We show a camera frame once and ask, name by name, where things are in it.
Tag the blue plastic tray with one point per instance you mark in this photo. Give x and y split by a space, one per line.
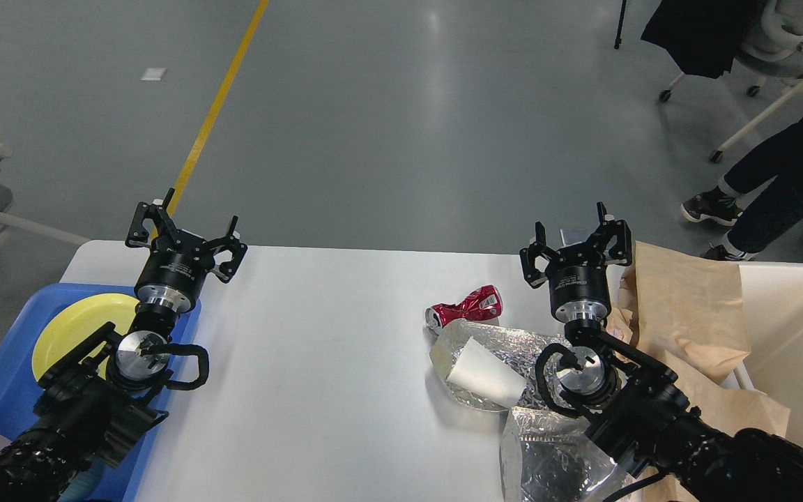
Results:
19 391

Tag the brown paper bag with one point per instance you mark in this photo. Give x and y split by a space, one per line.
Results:
688 313

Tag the silver foil bag front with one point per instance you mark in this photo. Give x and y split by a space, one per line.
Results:
545 456

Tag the crumpled silver foil bag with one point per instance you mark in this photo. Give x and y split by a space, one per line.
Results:
516 347

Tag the black jacket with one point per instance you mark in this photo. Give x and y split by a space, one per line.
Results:
701 37

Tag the white paper cup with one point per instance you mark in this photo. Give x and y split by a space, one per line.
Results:
479 371

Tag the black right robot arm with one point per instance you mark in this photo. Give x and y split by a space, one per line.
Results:
636 414

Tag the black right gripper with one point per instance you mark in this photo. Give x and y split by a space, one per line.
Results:
578 288

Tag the dark teal mug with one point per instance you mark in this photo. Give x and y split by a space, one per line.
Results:
83 484

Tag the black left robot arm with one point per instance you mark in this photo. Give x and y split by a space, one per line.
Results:
96 399

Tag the crushed red soda can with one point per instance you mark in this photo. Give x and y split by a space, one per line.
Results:
482 304

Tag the white office chair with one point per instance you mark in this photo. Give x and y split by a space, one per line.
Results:
773 50

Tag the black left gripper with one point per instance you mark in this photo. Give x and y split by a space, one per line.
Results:
174 274

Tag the yellow plastic plate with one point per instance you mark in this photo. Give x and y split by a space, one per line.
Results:
79 320

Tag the person in dark jeans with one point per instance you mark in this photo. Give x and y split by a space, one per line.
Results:
759 198

